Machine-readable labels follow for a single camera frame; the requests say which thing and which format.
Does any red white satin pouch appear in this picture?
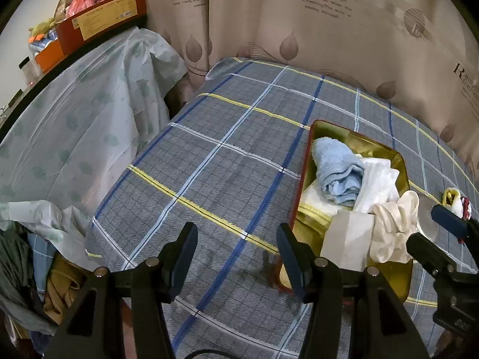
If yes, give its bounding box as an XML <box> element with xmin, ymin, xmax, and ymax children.
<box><xmin>461</xmin><ymin>197</ymin><xmax>472</xmax><ymax>220</ymax></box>

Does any green-print plastic cover sheet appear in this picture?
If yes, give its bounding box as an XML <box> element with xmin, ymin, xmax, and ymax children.
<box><xmin>1</xmin><ymin>28</ymin><xmax>187</xmax><ymax>270</ymax></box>

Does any gold metal tin tray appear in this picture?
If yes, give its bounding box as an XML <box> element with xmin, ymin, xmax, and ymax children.
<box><xmin>275</xmin><ymin>120</ymin><xmax>413</xmax><ymax>302</ymax></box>

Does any yellow white small sock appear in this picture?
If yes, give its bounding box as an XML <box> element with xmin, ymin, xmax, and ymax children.
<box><xmin>442</xmin><ymin>187</ymin><xmax>464</xmax><ymax>218</ymax></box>

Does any pile of clothes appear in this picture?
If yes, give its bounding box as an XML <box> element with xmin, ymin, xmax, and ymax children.
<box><xmin>1</xmin><ymin>222</ymin><xmax>91</xmax><ymax>355</ymax></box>

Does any cream satin cloth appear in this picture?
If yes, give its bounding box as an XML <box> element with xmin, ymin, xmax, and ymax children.
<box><xmin>369</xmin><ymin>191</ymin><xmax>420</xmax><ymax>264</ymax></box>

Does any light blue towel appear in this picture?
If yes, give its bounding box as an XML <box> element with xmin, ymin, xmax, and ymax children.
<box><xmin>311</xmin><ymin>137</ymin><xmax>365</xmax><ymax>208</ymax></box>

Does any orange box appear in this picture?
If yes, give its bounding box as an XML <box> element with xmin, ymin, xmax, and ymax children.
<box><xmin>35</xmin><ymin>40</ymin><xmax>66</xmax><ymax>73</ymax></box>

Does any plaid grey bedsheet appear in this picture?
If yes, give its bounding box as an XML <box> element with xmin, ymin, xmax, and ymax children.
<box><xmin>92</xmin><ymin>58</ymin><xmax>478</xmax><ymax>358</ymax></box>

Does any red cardboard box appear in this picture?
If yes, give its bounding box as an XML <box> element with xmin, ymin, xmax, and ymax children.
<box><xmin>56</xmin><ymin>0</ymin><xmax>146</xmax><ymax>56</ymax></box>

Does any white floral Hygiene wipe pack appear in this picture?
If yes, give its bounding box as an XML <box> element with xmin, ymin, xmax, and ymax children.
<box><xmin>298</xmin><ymin>182</ymin><xmax>376</xmax><ymax>273</ymax></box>

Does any beige leaf-print curtain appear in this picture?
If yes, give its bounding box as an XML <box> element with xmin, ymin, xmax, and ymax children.
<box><xmin>146</xmin><ymin>0</ymin><xmax>478</xmax><ymax>173</ymax></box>

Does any white dishcloth towel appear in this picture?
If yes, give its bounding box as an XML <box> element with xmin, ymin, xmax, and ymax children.
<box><xmin>352</xmin><ymin>157</ymin><xmax>399</xmax><ymax>213</ymax></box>

